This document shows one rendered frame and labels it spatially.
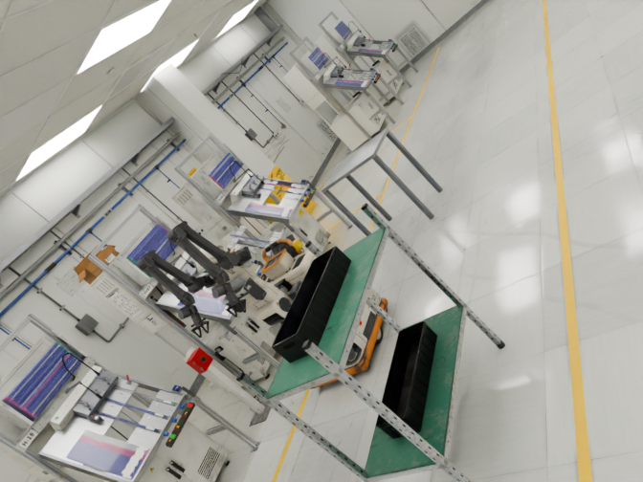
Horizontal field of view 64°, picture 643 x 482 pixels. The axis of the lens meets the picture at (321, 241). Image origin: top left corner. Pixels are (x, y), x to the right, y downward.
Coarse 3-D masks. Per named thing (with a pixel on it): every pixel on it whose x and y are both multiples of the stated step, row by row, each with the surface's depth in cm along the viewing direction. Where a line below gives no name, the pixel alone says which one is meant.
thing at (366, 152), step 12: (384, 132) 459; (372, 144) 457; (396, 144) 467; (348, 156) 497; (360, 156) 462; (372, 156) 435; (408, 156) 471; (336, 168) 499; (348, 168) 460; (384, 168) 439; (420, 168) 475; (336, 180) 466; (348, 180) 513; (396, 180) 442; (432, 180) 480; (324, 192) 480; (408, 192) 447; (336, 204) 484; (372, 204) 523; (420, 204) 450; (348, 216) 489; (384, 216) 528; (432, 216) 455; (360, 228) 494
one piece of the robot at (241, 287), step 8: (232, 280) 342; (240, 280) 338; (248, 280) 335; (256, 280) 341; (240, 288) 337; (248, 288) 332; (256, 288) 337; (256, 296) 334; (264, 296) 339; (240, 304) 355; (240, 312) 352
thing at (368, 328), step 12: (384, 300) 390; (372, 312) 376; (360, 324) 361; (372, 324) 369; (360, 336) 356; (372, 336) 364; (360, 348) 352; (372, 348) 359; (348, 360) 349; (360, 360) 348; (348, 372) 355
